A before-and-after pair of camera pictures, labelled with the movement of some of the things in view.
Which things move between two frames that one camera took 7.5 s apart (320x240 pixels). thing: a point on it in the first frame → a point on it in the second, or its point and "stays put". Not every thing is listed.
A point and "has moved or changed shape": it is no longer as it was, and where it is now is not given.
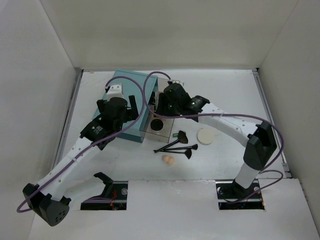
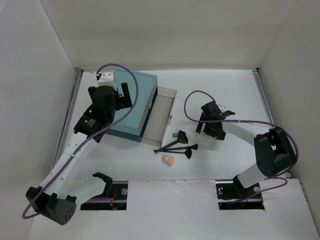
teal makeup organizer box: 124,84 has moved or changed shape
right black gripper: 163,100 → 218,134
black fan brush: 188,152 stays put
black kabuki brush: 182,137 stays put
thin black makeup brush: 194,147 stays put
